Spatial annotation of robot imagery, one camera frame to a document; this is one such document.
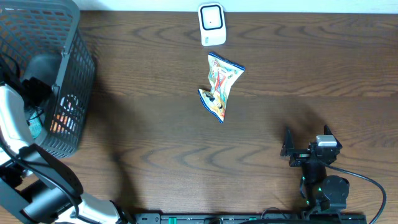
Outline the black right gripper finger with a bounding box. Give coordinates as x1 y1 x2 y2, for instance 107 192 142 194
280 128 295 156
323 125 343 148

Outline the mint green wipes pack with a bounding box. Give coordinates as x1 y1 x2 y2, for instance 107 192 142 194
27 108 44 139

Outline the yellow snack chip bag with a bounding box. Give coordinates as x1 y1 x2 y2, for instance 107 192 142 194
198 52 246 123

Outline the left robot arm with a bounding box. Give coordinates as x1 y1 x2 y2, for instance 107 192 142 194
1 80 135 223

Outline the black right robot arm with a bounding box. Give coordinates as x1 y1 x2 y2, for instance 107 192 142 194
280 126 349 219

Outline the white barcode scanner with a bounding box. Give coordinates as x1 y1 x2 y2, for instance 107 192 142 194
198 2 226 47

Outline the grey plastic mesh basket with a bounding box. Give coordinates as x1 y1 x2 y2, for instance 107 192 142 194
1 0 95 158

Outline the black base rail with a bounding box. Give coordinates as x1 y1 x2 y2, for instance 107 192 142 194
133 212 367 224

